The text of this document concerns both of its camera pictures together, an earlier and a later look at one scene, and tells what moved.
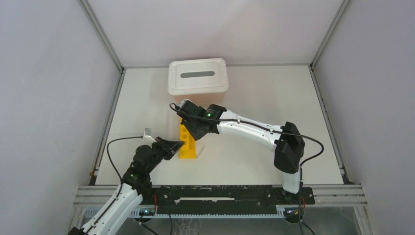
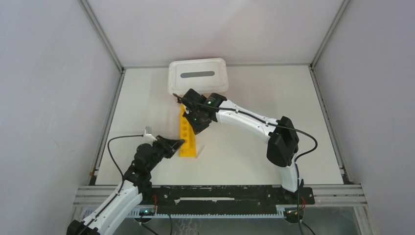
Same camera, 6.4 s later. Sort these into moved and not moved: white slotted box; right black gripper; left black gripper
Moved: right black gripper
Not moved: white slotted box; left black gripper
